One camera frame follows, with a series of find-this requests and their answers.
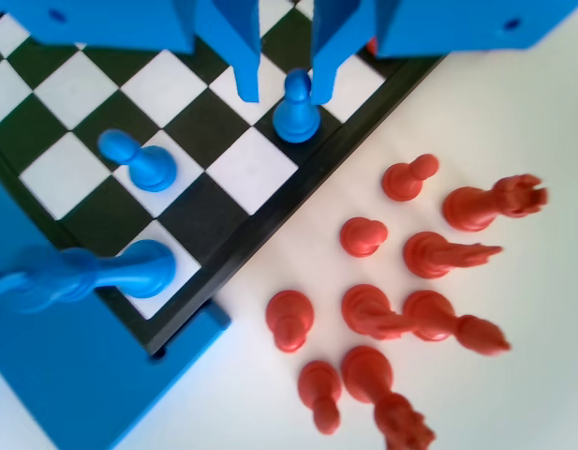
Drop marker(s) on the blue chess pawn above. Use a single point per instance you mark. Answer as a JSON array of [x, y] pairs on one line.
[[145, 169], [295, 117]]

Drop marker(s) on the red chess pawn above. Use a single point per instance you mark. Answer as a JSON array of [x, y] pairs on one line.
[[363, 236], [403, 180], [320, 389]]

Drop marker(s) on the red chess queen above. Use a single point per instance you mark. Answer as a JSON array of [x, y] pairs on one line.
[[373, 375]]

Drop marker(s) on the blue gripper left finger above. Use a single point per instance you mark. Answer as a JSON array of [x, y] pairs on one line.
[[241, 37]]

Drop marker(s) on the black white chessboard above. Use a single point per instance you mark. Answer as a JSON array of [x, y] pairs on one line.
[[82, 94]]

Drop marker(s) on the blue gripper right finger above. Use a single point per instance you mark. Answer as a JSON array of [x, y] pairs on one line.
[[330, 37]]

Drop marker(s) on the blue chess king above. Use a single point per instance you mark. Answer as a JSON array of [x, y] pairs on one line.
[[138, 272]]

